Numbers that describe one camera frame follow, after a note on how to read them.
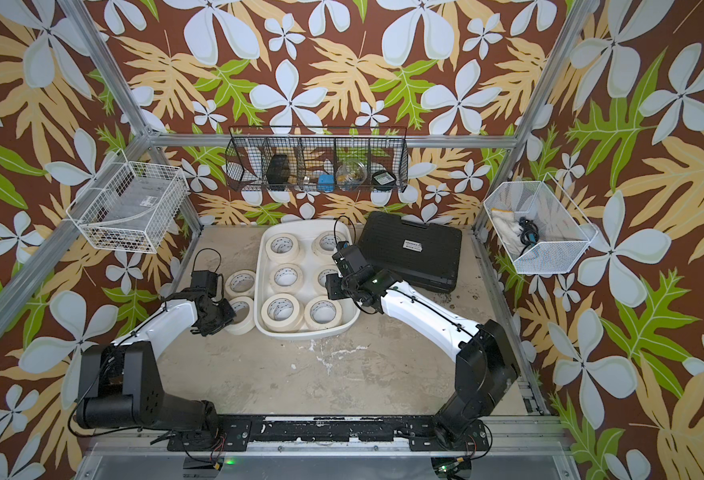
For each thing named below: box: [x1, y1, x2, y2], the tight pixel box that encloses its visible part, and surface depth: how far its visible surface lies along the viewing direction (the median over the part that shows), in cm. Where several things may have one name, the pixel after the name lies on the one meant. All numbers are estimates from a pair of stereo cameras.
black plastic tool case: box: [356, 211, 463, 293], surface depth 107 cm
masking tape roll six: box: [304, 296, 342, 330], surface depth 92 cm
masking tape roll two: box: [265, 233, 300, 263], surface depth 109 cm
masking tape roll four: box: [311, 230, 339, 257], surface depth 112 cm
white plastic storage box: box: [254, 220, 361, 339], surface depth 103 cm
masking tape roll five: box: [269, 263, 303, 293], surface depth 105 cm
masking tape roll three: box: [224, 296, 255, 336], surface depth 89 cm
